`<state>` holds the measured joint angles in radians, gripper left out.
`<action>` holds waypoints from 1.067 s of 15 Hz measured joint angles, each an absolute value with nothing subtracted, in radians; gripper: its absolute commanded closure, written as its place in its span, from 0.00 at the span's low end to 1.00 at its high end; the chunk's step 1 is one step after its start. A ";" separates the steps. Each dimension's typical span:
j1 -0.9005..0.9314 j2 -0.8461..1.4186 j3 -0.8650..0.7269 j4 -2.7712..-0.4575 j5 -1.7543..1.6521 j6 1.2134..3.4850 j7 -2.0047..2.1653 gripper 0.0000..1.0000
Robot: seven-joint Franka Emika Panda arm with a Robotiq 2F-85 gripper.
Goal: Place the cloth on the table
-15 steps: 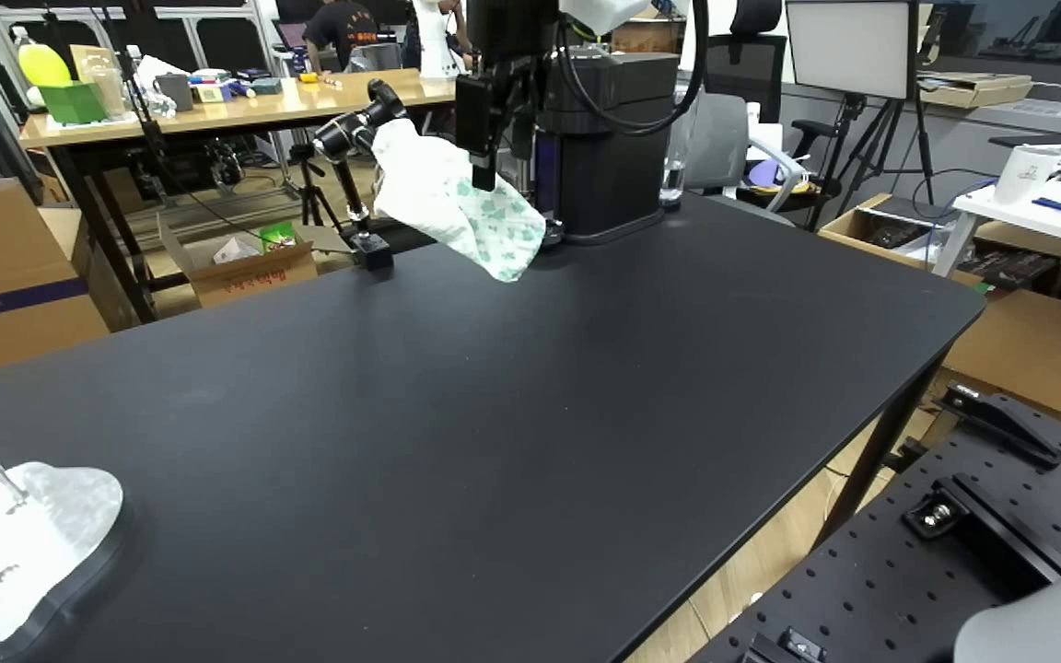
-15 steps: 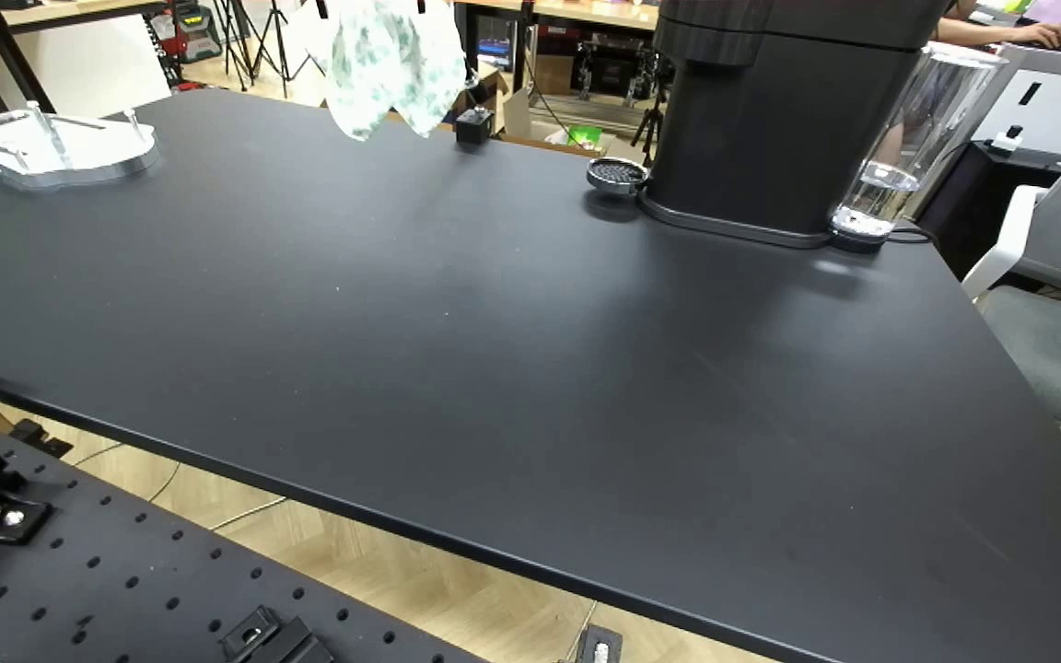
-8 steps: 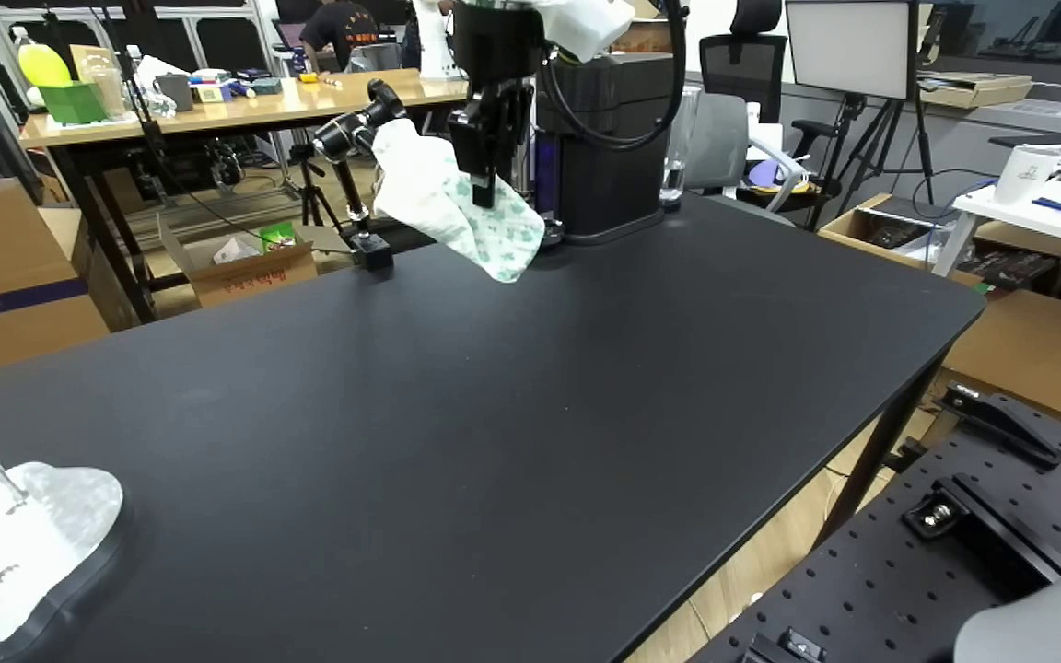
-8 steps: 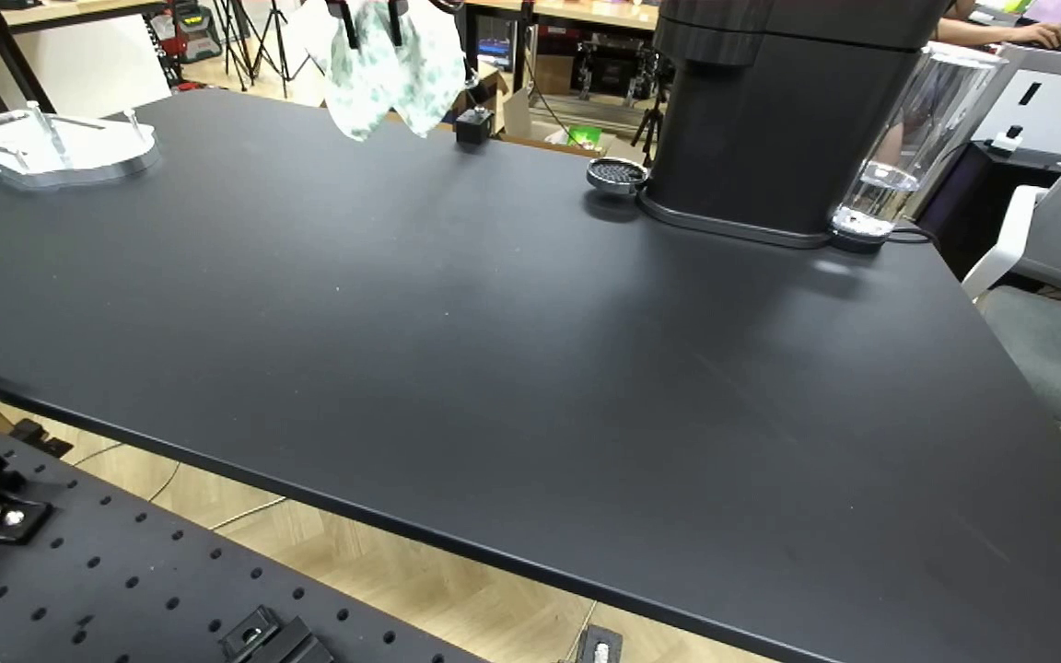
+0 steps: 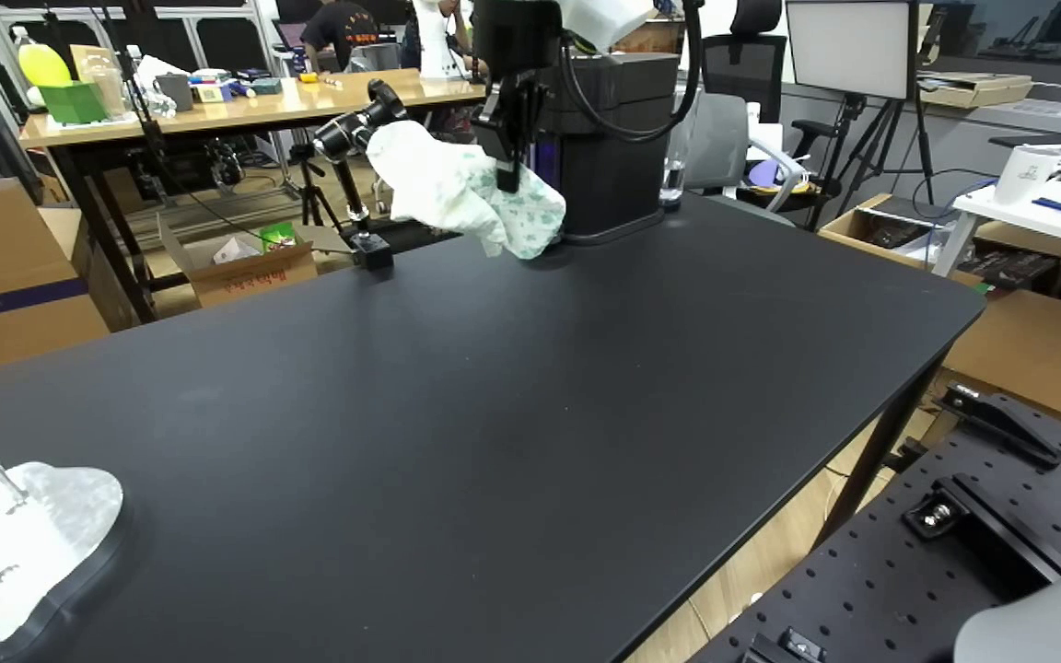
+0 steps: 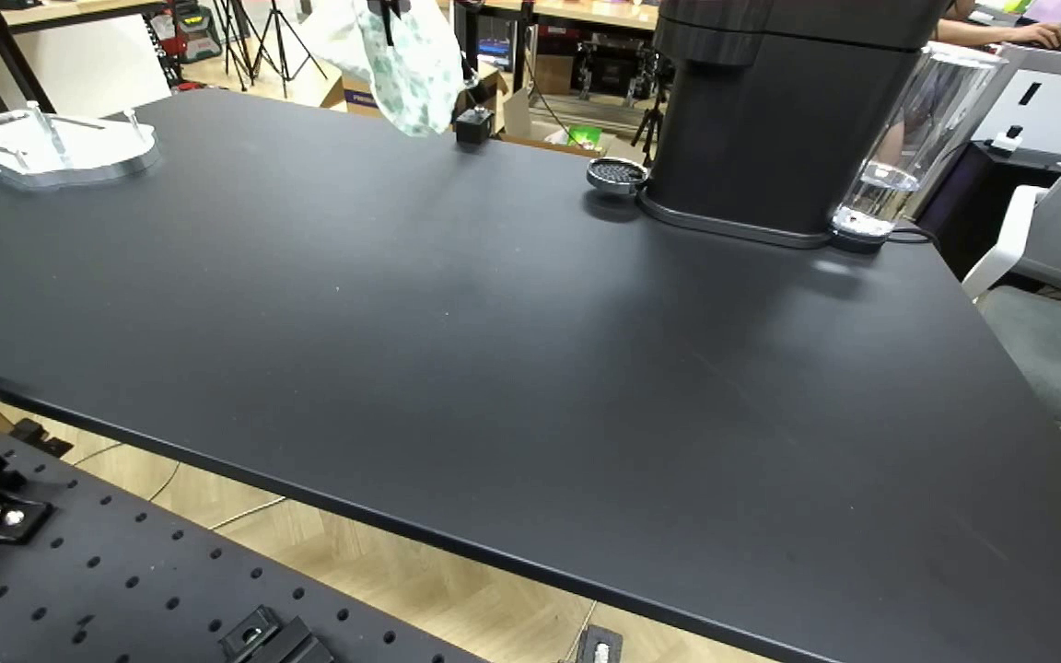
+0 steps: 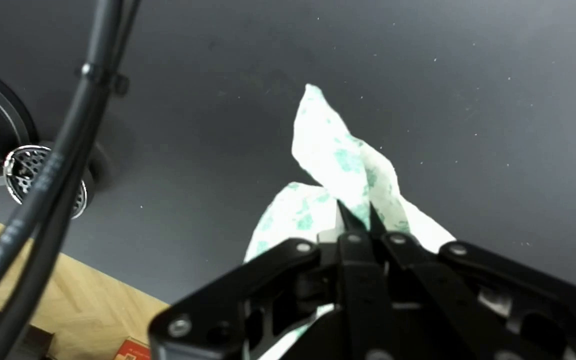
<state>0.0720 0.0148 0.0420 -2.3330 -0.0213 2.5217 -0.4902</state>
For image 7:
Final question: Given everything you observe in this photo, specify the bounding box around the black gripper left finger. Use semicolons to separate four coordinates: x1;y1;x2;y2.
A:
147;198;392;360

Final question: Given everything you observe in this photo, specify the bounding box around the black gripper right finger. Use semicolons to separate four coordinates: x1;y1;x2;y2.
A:
368;203;576;360

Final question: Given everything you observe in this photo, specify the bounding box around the white cloth with green print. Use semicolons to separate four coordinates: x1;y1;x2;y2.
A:
241;83;457;360

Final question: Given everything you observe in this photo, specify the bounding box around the small orange box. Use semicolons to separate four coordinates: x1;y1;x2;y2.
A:
113;336;154;360

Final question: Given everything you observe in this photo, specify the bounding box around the round metal mesh disc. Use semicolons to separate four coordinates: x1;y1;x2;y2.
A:
0;143;92;222

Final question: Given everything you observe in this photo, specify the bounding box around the black smooth cable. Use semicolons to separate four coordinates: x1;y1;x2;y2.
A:
0;0;143;360

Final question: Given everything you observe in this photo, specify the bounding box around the black corrugated cable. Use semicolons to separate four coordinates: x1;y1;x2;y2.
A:
0;143;70;320

